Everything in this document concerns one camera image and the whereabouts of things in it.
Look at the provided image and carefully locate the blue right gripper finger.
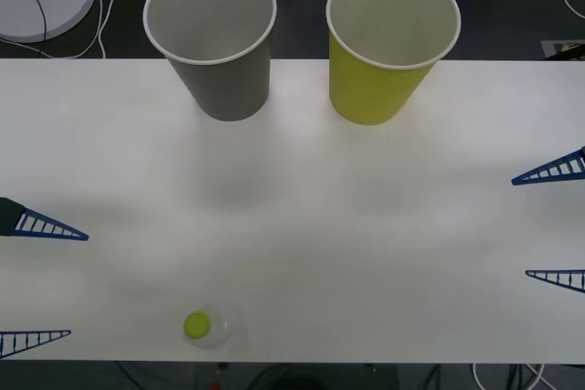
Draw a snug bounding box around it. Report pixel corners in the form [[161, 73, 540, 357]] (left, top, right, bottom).
[[510, 145, 585, 186], [525, 269, 585, 294]]

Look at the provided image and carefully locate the grey plastic waste bin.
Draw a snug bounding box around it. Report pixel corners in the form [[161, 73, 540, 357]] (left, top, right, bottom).
[[143, 0, 278, 122]]

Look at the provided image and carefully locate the clear bottle with green cap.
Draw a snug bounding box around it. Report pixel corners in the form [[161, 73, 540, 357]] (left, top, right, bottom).
[[181, 305, 243, 351]]

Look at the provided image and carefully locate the thin black cable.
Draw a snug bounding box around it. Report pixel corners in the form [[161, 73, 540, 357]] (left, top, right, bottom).
[[0, 0, 49, 42]]

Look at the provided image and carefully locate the small grey floor box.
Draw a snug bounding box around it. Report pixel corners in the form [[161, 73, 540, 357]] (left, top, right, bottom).
[[540, 38, 585, 61]]

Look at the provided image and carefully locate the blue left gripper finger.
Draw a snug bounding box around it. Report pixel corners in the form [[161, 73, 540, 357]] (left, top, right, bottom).
[[0, 329, 72, 360], [0, 196, 90, 242]]

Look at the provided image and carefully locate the white cable under table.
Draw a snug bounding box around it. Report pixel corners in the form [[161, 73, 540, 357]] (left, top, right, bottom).
[[472, 362, 554, 390]]

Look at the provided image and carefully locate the yellow-green plastic waste bin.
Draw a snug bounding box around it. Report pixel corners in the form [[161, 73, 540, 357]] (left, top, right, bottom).
[[324, 0, 463, 126]]

